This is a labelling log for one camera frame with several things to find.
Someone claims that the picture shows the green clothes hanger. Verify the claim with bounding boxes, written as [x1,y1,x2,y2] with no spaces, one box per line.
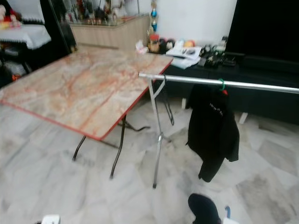
[217,78,228,96]

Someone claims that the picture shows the white cloth covered table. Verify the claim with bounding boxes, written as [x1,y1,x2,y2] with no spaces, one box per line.
[0,23,52,50]

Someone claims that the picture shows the marble pattern folding table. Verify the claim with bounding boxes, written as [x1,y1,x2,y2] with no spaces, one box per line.
[0,48,174,180]

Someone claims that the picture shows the small red white dolls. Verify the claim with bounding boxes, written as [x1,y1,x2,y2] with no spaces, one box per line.
[0,5,24,28]

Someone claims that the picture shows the black shelving unit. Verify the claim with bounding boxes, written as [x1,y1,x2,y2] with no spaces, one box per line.
[0,0,78,89]

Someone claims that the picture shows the white lace cloth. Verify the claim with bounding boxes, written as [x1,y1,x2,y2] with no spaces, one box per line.
[7,0,46,24]

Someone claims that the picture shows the light wooden sideboard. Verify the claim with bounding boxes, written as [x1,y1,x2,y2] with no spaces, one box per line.
[70,15,151,51]

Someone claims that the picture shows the small decorative figurines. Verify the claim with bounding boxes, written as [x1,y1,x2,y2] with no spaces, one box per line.
[61,0,150,26]

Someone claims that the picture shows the white pink packet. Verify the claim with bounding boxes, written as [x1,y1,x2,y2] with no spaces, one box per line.
[135,40,149,54]

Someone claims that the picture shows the jar with red lid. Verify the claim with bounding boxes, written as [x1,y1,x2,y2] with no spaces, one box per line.
[148,34,161,53]

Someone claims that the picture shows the black round figurines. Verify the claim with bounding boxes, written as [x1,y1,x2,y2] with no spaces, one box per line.
[160,38,176,52]

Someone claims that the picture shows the blue hanging ornaments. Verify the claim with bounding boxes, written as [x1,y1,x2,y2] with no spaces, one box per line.
[149,0,158,33]

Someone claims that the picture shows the white magazine stack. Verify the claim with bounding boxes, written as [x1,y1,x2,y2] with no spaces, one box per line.
[166,46,203,70]

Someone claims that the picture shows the silver metal clothes rack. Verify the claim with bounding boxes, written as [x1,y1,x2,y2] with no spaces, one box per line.
[138,72,299,189]

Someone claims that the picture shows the black shirt with white print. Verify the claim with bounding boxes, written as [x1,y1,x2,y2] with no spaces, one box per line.
[187,85,240,182]

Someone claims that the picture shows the black electronic devices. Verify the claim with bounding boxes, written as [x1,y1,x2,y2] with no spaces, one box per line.
[197,43,246,68]

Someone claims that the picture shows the black television console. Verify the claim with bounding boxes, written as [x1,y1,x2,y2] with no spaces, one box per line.
[157,50,299,126]

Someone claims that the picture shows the black flat television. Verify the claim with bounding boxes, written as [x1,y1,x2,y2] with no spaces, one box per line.
[225,0,299,59]

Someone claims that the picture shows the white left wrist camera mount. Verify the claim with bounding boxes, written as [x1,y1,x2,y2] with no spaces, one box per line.
[42,215,60,224]

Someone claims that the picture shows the black wire hanger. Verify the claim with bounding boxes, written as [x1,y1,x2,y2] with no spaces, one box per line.
[161,79,175,126]

